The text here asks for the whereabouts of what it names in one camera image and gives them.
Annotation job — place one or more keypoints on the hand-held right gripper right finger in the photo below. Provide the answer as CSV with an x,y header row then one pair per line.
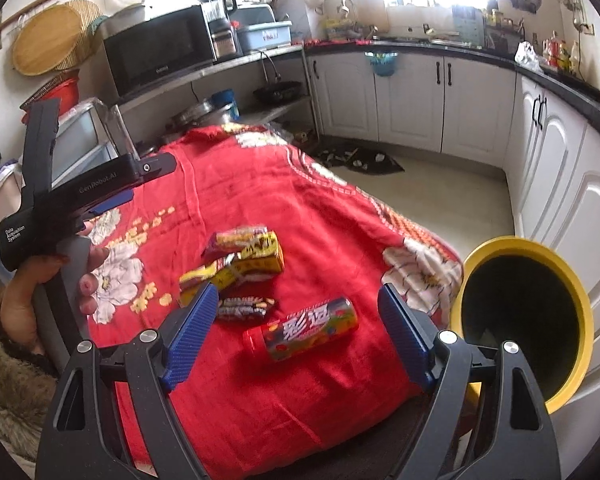
x,y
405,335

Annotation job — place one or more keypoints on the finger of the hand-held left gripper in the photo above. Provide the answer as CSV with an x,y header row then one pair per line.
x,y
112,202
155,166

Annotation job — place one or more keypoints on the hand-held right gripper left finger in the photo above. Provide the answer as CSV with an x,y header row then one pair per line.
x,y
190,335

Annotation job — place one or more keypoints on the yellow and red snack packet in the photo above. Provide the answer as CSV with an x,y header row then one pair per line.
x,y
200,280

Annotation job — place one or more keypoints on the dark snack packet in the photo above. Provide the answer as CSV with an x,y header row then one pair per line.
x,y
245,308

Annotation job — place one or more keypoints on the purple snack packet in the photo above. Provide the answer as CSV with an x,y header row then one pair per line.
x,y
220,241

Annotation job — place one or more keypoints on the colourful candy tube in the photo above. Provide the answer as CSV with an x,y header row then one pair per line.
x,y
305,330

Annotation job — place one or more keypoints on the yellow snack box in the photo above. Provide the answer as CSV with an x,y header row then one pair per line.
x,y
260,262

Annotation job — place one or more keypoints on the yellow rimmed trash bin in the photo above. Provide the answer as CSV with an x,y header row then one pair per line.
x,y
510,245

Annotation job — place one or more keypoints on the person's left forearm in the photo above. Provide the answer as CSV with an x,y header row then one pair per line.
x,y
15,400

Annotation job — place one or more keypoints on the person's left hand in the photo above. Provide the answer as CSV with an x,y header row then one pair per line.
x,y
20,305

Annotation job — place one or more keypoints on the grey plastic drawer cabinet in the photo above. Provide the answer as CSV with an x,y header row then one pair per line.
x,y
87,135

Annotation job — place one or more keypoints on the blue tin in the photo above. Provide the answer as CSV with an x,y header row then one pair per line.
x,y
226,104

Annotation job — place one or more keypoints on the red plastic basin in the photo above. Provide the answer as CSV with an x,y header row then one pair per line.
x,y
62,95

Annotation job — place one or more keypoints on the black microwave oven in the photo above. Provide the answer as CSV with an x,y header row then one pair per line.
x,y
155,52

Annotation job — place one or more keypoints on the red floral blanket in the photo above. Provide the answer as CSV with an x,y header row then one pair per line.
x,y
280,200

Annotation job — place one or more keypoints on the metal shelf rack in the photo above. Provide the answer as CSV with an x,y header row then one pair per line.
x,y
250,60

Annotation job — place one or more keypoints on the black wok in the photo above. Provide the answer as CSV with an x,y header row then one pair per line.
x,y
277,91

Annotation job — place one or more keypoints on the woven bamboo sieve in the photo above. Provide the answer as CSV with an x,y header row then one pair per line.
x,y
91,25

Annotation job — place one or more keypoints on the black blender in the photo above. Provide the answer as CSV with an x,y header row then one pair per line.
x,y
222,25

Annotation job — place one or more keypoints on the round bamboo tray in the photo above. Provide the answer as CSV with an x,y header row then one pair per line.
x,y
45,40

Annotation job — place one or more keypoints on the blue-grey plastic box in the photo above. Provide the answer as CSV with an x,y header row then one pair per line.
x,y
265,36

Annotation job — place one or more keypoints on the dark floor mat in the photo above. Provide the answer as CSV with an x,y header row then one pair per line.
x,y
360,160

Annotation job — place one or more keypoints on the white kitchen cabinets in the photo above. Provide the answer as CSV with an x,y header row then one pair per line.
x,y
480,105

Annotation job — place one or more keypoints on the kitchen faucet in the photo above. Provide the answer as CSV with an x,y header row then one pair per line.
x,y
347,10

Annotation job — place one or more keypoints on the blue bowl on cabinet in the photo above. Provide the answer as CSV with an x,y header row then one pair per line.
x,y
382,65

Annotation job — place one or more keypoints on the white cutting board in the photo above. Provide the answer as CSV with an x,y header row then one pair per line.
x,y
365,7

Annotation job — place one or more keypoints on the black kitchen countertop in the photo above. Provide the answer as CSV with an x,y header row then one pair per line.
x,y
570,91

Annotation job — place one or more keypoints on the white plastic bag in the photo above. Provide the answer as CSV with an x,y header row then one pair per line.
x,y
527,55

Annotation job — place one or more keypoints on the black dish rack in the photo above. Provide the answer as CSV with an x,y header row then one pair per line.
x,y
505,39

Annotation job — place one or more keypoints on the red cap oil bottle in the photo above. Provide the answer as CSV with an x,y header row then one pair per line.
x,y
552,50

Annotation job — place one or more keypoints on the clear glass bottle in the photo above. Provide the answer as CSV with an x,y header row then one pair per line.
x,y
576,59

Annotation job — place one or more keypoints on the hanging kitchen utensils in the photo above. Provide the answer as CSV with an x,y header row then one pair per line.
x,y
575,5

